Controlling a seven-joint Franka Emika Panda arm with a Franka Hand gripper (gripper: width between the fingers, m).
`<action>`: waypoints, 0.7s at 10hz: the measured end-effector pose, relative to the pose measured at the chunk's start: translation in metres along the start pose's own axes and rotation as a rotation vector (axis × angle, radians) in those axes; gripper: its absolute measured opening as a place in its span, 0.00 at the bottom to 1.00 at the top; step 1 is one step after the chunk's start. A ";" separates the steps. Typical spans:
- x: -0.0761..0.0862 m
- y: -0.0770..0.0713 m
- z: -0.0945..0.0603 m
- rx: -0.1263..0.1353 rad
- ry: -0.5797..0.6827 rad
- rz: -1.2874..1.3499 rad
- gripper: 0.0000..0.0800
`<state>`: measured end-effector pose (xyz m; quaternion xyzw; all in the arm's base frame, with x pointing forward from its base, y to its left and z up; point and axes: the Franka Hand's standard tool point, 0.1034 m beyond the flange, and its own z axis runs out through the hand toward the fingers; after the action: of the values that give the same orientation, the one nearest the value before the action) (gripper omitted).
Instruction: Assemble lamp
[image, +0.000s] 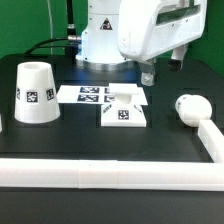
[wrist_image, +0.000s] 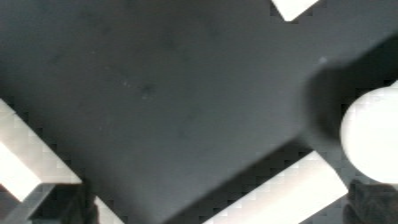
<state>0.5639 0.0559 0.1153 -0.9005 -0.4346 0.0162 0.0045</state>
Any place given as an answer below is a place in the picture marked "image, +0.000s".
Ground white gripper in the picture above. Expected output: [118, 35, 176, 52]
[118, 0, 207, 86]

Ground white lamp bulb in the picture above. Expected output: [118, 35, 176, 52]
[175, 94, 212, 127]

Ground white lamp base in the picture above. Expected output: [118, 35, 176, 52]
[101, 83, 147, 127]

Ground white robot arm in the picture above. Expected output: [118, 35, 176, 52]
[77, 0, 207, 86]

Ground white lamp shade cone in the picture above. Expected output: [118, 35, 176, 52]
[14, 62, 60, 124]

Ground white marker sheet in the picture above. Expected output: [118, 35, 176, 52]
[57, 83, 148, 105]

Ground white object at left edge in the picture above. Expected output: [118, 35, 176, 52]
[0, 114, 3, 133]

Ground white right rail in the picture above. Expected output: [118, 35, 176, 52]
[198, 120, 224, 164]

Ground white rail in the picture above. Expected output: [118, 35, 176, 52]
[198, 120, 224, 164]
[0, 158, 224, 192]

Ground black cable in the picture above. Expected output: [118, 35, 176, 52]
[23, 0, 82, 56]

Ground white cable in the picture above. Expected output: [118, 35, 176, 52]
[46, 0, 54, 56]

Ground white front rail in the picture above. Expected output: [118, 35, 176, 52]
[0, 158, 224, 192]

